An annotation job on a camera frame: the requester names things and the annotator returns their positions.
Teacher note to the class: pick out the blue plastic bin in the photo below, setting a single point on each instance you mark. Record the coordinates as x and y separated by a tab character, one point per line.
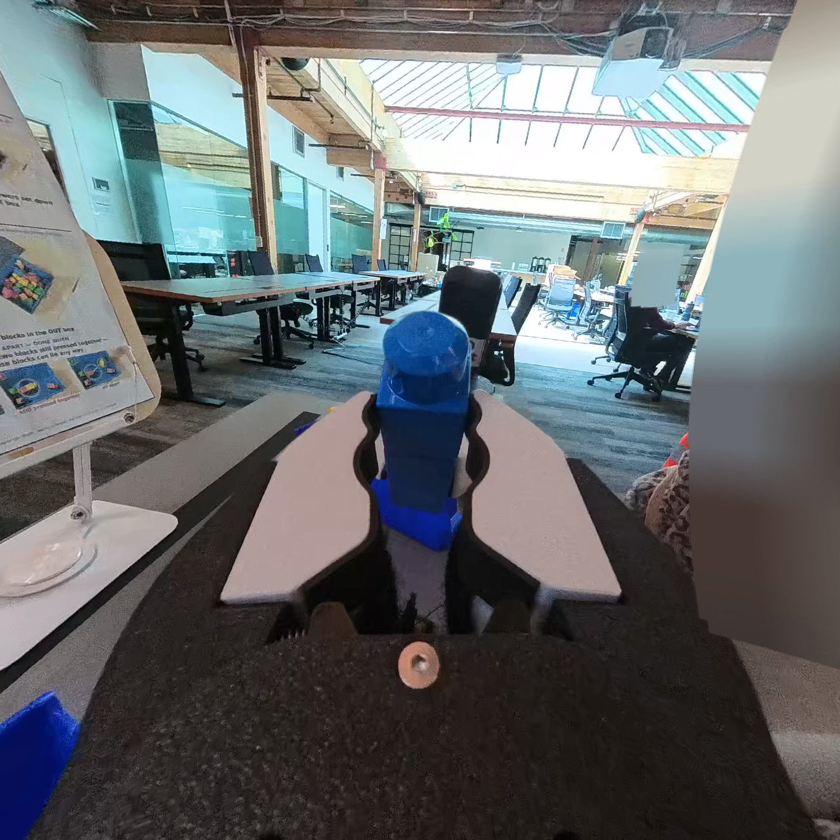
426	528
29	761

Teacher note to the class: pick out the instruction sign on white stand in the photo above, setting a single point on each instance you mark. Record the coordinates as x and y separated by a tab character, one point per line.
59	328

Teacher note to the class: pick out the white ceiling device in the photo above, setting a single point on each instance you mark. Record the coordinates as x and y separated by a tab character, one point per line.
508	64

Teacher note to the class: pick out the green potted plant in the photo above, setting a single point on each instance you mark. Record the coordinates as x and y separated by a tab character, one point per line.
445	226

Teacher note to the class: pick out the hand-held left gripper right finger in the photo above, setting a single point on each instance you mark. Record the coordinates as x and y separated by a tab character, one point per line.
544	518

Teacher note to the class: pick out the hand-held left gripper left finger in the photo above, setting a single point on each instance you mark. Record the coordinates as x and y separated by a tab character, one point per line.
295	518

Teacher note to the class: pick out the black dome camera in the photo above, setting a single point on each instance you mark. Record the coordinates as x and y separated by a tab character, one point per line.
293	64

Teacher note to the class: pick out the black office chair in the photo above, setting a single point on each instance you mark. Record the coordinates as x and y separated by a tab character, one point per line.
525	305
622	348
266	266
472	295
141	262

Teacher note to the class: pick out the grey office chair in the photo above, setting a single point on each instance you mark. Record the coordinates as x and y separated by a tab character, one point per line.
558	298

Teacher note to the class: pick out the blue mega block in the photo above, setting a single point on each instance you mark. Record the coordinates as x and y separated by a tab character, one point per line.
420	426

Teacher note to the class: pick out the long wooden desk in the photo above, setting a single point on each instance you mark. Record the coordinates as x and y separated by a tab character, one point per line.
223	289
394	274

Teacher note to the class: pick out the white desk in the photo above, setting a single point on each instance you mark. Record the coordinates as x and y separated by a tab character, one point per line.
410	308

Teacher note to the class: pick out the white ceiling projector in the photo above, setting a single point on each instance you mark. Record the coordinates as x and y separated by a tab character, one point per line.
630	65

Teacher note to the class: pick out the person's leopard print clothing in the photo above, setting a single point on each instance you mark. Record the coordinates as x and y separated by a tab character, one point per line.
669	512

